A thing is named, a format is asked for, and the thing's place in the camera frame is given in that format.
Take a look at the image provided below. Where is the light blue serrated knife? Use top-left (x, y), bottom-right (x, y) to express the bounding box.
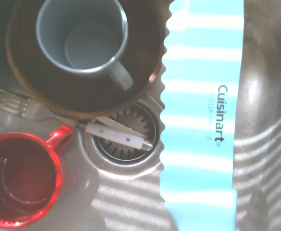
top-left (159, 0), bottom-right (245, 231)

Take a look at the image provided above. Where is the metal sink drain strainer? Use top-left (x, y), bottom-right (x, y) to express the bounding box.
top-left (79, 95), bottom-right (166, 178)

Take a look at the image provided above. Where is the stainless steel sink basin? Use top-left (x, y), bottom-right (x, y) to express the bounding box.
top-left (0, 0), bottom-right (281, 231)

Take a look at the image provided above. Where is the brown wooden bowl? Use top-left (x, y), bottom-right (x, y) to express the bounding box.
top-left (6, 0), bottom-right (167, 119)

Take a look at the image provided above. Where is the red glossy mug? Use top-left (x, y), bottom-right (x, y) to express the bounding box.
top-left (0, 125), bottom-right (73, 229)

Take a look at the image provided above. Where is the grey ceramic mug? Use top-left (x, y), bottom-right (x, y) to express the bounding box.
top-left (36, 0), bottom-right (134, 91)

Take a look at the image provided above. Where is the silver metal fork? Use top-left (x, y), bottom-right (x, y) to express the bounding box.
top-left (0, 88), bottom-right (80, 126)

